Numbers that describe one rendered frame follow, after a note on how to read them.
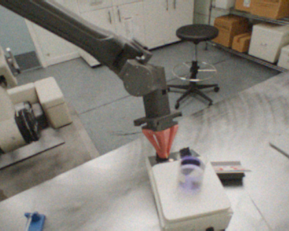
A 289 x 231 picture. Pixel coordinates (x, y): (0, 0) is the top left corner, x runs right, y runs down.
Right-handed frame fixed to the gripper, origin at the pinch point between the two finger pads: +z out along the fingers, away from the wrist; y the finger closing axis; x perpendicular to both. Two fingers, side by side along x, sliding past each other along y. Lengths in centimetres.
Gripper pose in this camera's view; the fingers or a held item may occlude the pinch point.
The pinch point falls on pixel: (164, 153)
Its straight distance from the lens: 50.5
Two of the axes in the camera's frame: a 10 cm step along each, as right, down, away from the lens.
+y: 6.8, -2.2, 7.0
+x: -7.2, 0.1, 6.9
